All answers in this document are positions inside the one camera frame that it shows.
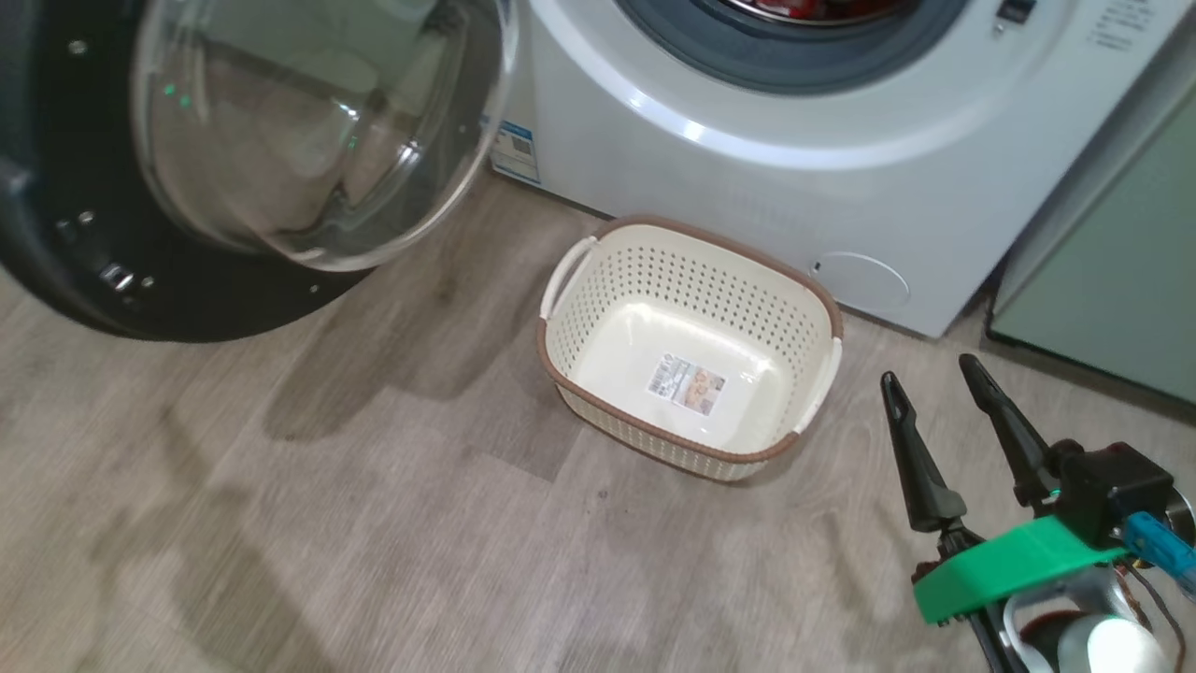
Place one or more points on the paper label inside basket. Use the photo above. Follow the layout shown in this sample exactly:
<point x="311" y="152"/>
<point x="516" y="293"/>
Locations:
<point x="687" y="383"/>

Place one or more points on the black glass washer door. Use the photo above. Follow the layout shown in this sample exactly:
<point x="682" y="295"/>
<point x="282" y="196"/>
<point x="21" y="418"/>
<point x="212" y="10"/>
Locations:
<point x="234" y="299"/>

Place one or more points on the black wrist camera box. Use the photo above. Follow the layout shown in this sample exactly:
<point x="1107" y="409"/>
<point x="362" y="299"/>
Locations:
<point x="1112" y="491"/>

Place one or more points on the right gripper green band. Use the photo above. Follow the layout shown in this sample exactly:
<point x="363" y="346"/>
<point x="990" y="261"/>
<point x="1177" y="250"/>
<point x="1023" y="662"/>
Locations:
<point x="1009" y="570"/>

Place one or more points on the round white filter cover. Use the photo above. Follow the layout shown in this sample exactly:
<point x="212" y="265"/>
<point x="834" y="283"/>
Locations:
<point x="860" y="280"/>

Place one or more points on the white front-load washing machine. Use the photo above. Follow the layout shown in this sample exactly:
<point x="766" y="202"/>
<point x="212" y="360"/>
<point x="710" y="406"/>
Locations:
<point x="747" y="187"/>

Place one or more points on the cream perforated laundry basket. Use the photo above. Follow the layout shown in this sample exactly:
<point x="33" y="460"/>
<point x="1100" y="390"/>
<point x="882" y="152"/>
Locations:
<point x="673" y="271"/>

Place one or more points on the blue energy label sticker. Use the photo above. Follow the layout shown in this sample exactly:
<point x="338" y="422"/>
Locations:
<point x="516" y="151"/>

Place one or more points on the pale green cabinet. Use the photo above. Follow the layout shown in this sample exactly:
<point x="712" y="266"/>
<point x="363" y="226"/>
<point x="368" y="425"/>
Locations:
<point x="1121" y="280"/>

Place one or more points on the red garment with white stripes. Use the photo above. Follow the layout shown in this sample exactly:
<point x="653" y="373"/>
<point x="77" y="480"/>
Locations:
<point x="822" y="7"/>

